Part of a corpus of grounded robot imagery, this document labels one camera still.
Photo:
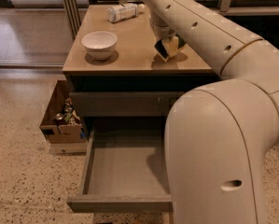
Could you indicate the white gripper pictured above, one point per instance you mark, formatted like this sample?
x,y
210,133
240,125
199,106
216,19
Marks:
x,y
164,34

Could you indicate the white ceramic bowl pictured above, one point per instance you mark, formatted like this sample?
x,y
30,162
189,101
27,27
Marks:
x,y
100,45

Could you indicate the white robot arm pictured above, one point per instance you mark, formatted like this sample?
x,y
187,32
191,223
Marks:
x,y
217,135

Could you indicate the brown cardboard box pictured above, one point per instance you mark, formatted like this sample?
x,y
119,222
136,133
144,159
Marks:
x,y
60,102

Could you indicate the white plastic bottle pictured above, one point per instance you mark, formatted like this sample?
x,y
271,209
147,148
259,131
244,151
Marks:
x,y
124,12

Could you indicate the green yellow sponge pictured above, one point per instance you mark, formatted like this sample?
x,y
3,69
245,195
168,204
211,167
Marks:
x,y
161,51

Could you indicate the metal can in box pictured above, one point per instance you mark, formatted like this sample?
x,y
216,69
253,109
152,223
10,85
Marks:
x,y
59,119

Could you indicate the tan top drawer cabinet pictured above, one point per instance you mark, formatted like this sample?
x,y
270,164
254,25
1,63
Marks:
x,y
134,66

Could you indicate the closed grey top drawer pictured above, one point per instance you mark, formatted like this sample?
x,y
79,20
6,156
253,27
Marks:
x,y
124,103

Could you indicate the open grey middle drawer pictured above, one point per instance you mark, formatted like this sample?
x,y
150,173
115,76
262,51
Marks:
x,y
124,172

